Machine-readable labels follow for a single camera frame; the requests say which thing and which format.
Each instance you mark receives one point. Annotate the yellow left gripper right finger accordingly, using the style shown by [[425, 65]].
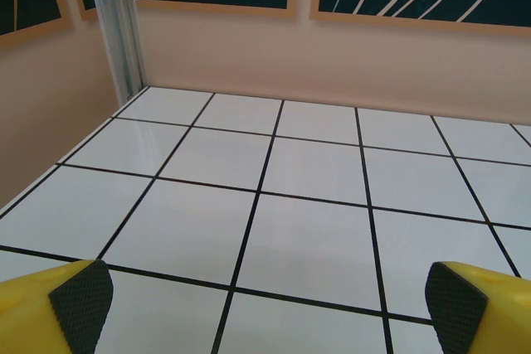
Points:
[[498, 312]]

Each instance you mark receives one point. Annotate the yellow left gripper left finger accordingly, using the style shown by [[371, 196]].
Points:
[[29, 312]]

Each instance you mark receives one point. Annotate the clear plastic corner strip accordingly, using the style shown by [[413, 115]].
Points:
[[120, 39]]

